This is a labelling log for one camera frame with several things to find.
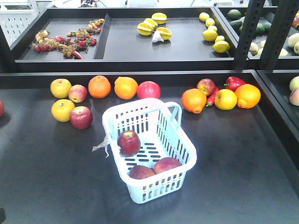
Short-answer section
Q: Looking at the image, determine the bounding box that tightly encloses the orange right of pair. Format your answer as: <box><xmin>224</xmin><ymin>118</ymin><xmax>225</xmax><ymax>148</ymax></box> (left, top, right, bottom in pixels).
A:
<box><xmin>114</xmin><ymin>77</ymin><xmax>138</xmax><ymax>100</ymax></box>

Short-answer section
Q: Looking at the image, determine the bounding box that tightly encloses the dark red apple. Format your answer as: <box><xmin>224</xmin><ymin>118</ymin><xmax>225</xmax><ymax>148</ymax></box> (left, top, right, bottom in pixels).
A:
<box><xmin>70</xmin><ymin>106</ymin><xmax>93</xmax><ymax>130</ymax></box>

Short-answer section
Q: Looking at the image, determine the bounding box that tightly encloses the orange near peppers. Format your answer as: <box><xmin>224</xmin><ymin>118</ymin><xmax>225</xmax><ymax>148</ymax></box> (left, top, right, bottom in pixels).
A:
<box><xmin>181</xmin><ymin>88</ymin><xmax>206</xmax><ymax>114</ymax></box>

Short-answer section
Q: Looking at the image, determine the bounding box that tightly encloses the orange of pair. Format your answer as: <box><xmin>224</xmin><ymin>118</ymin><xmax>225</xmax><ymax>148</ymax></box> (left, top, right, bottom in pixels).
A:
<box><xmin>88</xmin><ymin>75</ymin><xmax>111</xmax><ymax>98</ymax></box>
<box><xmin>114</xmin><ymin>77</ymin><xmax>138</xmax><ymax>100</ymax></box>

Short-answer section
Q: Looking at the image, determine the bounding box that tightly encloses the orange left of pair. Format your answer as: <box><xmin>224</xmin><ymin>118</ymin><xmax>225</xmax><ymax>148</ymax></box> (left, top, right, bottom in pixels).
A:
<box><xmin>88</xmin><ymin>75</ymin><xmax>111</xmax><ymax>98</ymax></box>

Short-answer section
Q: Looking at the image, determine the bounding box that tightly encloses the red-yellow apple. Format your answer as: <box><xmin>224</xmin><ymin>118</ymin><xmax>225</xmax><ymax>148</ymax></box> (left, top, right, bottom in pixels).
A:
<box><xmin>153</xmin><ymin>157</ymin><xmax>181</xmax><ymax>174</ymax></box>
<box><xmin>129</xmin><ymin>165</ymin><xmax>156</xmax><ymax>180</ymax></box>

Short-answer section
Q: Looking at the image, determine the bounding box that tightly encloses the yellow apple near peppers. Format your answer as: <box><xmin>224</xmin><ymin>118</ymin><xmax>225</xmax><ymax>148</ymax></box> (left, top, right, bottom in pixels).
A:
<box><xmin>214</xmin><ymin>89</ymin><xmax>237</xmax><ymax>110</ymax></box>

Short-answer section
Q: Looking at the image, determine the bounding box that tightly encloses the light blue plastic basket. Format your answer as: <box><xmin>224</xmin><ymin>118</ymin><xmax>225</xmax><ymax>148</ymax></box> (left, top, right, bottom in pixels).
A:
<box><xmin>93</xmin><ymin>98</ymin><xmax>197</xmax><ymax>204</ymax></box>

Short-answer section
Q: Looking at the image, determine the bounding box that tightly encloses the red bell pepper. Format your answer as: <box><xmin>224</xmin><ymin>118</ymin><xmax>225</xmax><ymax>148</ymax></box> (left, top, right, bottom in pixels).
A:
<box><xmin>224</xmin><ymin>76</ymin><xmax>246</xmax><ymax>92</ymax></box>

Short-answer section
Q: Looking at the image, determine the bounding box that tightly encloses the small pinkish red apple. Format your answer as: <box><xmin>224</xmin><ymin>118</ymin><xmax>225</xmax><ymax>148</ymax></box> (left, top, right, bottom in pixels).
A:
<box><xmin>68</xmin><ymin>84</ymin><xmax>87</xmax><ymax>103</ymax></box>

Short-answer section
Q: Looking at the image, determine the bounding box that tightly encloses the yellow apple back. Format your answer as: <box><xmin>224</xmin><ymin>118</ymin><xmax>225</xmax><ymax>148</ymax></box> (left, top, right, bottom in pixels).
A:
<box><xmin>50</xmin><ymin>78</ymin><xmax>72</xmax><ymax>99</ymax></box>

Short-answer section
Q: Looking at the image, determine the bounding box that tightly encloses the large pink-red apple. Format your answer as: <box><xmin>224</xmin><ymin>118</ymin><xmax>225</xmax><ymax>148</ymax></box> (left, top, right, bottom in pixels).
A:
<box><xmin>137</xmin><ymin>81</ymin><xmax>161</xmax><ymax>99</ymax></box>

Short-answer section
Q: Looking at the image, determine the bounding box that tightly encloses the red chili pepper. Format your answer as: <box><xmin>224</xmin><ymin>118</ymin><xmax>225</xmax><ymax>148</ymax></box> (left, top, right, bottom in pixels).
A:
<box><xmin>206</xmin><ymin>87</ymin><xmax>220</xmax><ymax>106</ymax></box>

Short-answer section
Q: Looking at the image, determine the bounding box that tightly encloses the orange at tray edge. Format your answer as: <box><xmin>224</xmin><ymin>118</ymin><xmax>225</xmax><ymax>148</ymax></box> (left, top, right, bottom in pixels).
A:
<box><xmin>235</xmin><ymin>84</ymin><xmax>261</xmax><ymax>109</ymax></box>

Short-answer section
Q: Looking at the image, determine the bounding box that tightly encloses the black upright rack post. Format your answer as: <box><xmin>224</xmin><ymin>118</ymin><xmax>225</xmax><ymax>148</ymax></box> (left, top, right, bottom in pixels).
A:
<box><xmin>234</xmin><ymin>0</ymin><xmax>265</xmax><ymax>71</ymax></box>

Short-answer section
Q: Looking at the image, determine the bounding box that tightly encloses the pale peach back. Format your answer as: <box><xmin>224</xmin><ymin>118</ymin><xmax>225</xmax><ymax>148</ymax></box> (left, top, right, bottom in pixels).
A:
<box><xmin>289</xmin><ymin>76</ymin><xmax>299</xmax><ymax>91</ymax></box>

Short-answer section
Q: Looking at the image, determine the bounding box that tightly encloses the black wood-panel display stand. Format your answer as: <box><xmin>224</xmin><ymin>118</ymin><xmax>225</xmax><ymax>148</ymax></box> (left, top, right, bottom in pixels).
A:
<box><xmin>0</xmin><ymin>6</ymin><xmax>299</xmax><ymax>224</ymax></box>

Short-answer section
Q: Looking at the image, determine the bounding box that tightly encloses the yellow apple front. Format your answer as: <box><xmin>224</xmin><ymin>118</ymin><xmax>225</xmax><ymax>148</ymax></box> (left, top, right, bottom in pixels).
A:
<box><xmin>51</xmin><ymin>99</ymin><xmax>75</xmax><ymax>122</ymax></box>

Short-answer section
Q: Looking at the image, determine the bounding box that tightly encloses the lone red apple far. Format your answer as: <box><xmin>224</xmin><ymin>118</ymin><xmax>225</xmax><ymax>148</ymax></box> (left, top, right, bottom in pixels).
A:
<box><xmin>0</xmin><ymin>100</ymin><xmax>5</xmax><ymax>117</ymax></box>

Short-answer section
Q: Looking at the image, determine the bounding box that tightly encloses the red apple behind orange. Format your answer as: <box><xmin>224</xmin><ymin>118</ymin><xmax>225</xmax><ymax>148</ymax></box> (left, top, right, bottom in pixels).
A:
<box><xmin>197</xmin><ymin>78</ymin><xmax>216</xmax><ymax>97</ymax></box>

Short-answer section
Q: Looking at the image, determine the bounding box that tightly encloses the white garlic bulb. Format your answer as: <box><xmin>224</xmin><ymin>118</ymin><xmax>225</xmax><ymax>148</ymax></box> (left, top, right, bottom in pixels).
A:
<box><xmin>152</xmin><ymin>31</ymin><xmax>164</xmax><ymax>43</ymax></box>

